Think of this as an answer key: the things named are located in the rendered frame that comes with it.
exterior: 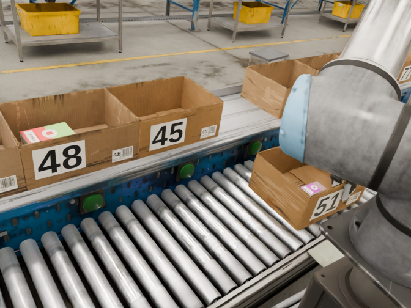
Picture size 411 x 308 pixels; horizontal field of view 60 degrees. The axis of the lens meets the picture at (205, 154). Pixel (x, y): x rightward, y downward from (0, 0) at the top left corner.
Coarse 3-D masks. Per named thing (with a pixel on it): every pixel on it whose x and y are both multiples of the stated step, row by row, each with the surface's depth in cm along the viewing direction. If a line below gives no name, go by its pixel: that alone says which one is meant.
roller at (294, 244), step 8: (216, 176) 154; (224, 176) 155; (224, 184) 150; (232, 184) 150; (232, 192) 147; (240, 192) 146; (240, 200) 144; (248, 200) 142; (248, 208) 141; (256, 208) 139; (256, 216) 138; (264, 216) 136; (264, 224) 135; (272, 224) 133; (280, 224) 134; (272, 232) 133; (280, 232) 131; (288, 232) 130; (280, 240) 131; (288, 240) 128; (296, 240) 127; (296, 248) 126
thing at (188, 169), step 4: (188, 164) 141; (192, 164) 142; (184, 168) 140; (188, 168) 141; (192, 168) 143; (180, 172) 141; (184, 172) 141; (188, 172) 143; (192, 172) 144; (180, 176) 142; (184, 176) 142; (188, 176) 144
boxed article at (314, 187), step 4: (312, 184) 149; (316, 184) 149; (320, 184) 150; (304, 188) 146; (308, 188) 146; (312, 188) 146; (316, 188) 147; (320, 188) 147; (324, 188) 147; (308, 192) 143; (312, 192) 144; (316, 192) 144
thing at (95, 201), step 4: (92, 196) 119; (96, 196) 119; (100, 196) 121; (84, 200) 118; (88, 200) 118; (92, 200) 119; (96, 200) 120; (100, 200) 121; (84, 204) 118; (88, 204) 119; (92, 204) 120; (96, 204) 121; (100, 204) 122; (84, 208) 119; (88, 208) 120; (92, 208) 121; (96, 208) 122
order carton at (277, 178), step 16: (256, 160) 142; (272, 160) 150; (288, 160) 157; (256, 176) 144; (272, 176) 136; (288, 176) 160; (304, 176) 160; (320, 176) 162; (256, 192) 146; (272, 192) 138; (288, 192) 131; (304, 192) 124; (320, 192) 125; (352, 192) 142; (288, 208) 133; (304, 208) 126; (336, 208) 142; (304, 224) 132
